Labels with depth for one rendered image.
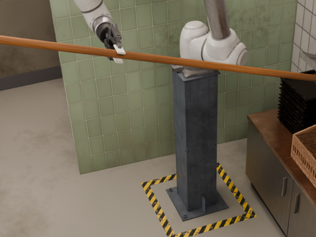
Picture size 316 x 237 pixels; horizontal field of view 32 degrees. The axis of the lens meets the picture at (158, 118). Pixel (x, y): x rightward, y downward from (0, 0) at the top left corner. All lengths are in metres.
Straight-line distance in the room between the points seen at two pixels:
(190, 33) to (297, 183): 0.97
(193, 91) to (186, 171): 0.57
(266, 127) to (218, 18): 0.91
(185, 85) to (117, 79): 0.71
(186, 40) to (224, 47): 0.24
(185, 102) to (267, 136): 0.55
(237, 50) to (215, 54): 0.12
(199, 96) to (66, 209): 1.25
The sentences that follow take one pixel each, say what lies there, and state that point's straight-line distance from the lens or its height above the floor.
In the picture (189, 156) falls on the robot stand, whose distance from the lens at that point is 3.34.
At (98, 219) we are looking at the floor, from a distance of 3.65.
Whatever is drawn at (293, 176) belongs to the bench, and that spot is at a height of 0.57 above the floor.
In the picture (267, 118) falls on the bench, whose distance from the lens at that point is 3.47.
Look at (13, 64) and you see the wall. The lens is 5.08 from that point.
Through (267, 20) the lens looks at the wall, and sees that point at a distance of 3.82.
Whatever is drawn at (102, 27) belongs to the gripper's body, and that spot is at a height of 1.61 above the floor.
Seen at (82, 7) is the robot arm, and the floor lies 1.66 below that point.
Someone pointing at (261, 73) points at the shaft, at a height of 1.37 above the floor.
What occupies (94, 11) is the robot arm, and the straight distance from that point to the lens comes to 2.30.
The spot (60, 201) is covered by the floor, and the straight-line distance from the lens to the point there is 3.83.
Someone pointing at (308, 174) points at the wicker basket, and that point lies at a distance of 3.03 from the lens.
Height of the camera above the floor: 2.55
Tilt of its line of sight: 35 degrees down
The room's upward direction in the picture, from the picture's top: 3 degrees counter-clockwise
